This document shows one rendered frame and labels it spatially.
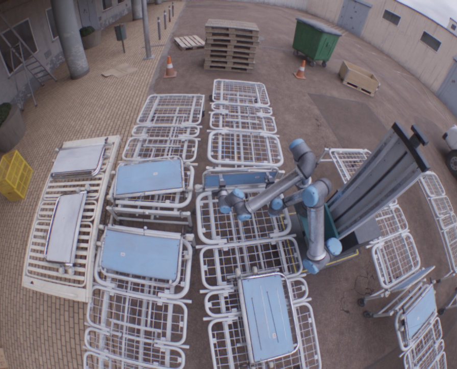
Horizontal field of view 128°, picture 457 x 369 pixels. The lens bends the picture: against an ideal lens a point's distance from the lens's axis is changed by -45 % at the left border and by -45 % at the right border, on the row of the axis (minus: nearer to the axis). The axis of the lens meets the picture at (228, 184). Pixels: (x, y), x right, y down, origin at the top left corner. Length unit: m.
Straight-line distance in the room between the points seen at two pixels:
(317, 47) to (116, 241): 6.68
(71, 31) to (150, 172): 5.07
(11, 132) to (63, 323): 3.97
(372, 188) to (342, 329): 1.77
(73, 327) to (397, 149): 3.35
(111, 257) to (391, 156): 2.23
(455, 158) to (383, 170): 6.34
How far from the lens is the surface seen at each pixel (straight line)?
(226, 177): 1.92
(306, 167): 1.28
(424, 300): 3.00
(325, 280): 2.61
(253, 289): 1.70
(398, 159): 1.40
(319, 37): 6.75
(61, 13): 6.34
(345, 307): 2.75
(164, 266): 1.73
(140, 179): 2.14
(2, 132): 5.28
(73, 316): 2.76
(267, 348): 1.76
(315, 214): 1.31
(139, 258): 1.80
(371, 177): 1.55
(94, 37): 9.67
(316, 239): 1.45
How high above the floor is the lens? 2.23
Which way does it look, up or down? 56 degrees down
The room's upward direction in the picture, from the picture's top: 9 degrees clockwise
